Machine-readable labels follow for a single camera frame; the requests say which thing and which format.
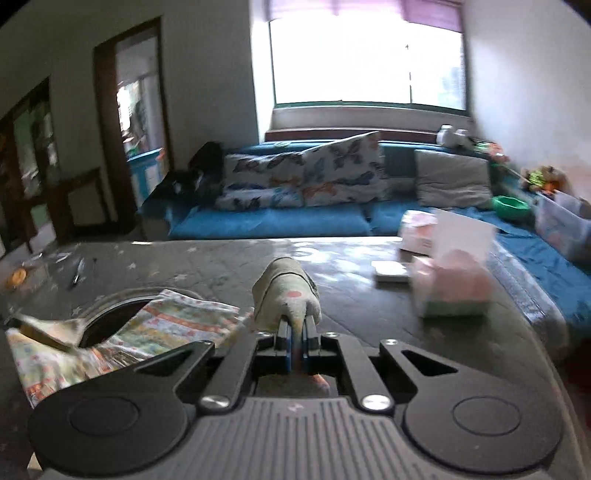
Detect colourful patterned baby garment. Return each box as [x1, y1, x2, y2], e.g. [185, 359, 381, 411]
[6, 257, 322, 406]

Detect flat white box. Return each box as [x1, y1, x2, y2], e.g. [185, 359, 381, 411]
[372, 260, 410, 283]

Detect rear pink tissue pack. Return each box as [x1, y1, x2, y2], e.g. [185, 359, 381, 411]
[399, 210, 437, 256]

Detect pink tissue pack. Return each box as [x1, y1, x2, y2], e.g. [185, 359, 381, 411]
[399, 210, 437, 256]
[410, 210, 497, 319]

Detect lower flat butterfly pillow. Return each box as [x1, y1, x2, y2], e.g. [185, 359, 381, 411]
[214, 186, 304, 211]

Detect flat butterfly pillow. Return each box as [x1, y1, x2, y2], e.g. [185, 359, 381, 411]
[214, 186, 304, 211]
[223, 153, 304, 190]

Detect front pink tissue pack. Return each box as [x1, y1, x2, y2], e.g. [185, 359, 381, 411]
[410, 210, 497, 319]

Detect upper flat butterfly pillow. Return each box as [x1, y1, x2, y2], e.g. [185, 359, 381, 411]
[223, 153, 304, 190]

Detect upright butterfly pillow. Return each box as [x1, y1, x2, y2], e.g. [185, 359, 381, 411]
[301, 132, 387, 207]

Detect round black induction cooktop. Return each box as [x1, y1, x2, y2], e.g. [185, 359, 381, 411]
[78, 297, 152, 348]

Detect black bag on sofa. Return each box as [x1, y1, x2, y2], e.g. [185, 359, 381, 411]
[159, 141, 224, 207]

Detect grey cushion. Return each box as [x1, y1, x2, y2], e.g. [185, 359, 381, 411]
[415, 150, 493, 209]

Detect blue white cabinet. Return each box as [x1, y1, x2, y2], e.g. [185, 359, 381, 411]
[127, 149, 165, 207]

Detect green plastic bowl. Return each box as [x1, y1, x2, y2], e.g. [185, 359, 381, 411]
[492, 195, 531, 222]

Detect grey plush toy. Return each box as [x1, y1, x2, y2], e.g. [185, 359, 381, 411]
[436, 124, 474, 149]

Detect blue sofa bench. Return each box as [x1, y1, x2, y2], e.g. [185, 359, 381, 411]
[137, 142, 590, 338]

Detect clear plastic storage box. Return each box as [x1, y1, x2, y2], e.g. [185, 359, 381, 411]
[535, 191, 590, 264]

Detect green orange plush toys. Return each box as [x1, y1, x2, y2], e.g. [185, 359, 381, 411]
[520, 165, 567, 196]

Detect wooden door frame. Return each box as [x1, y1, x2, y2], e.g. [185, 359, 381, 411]
[93, 17, 174, 226]

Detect window with green frame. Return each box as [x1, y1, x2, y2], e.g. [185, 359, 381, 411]
[266, 1, 467, 112]

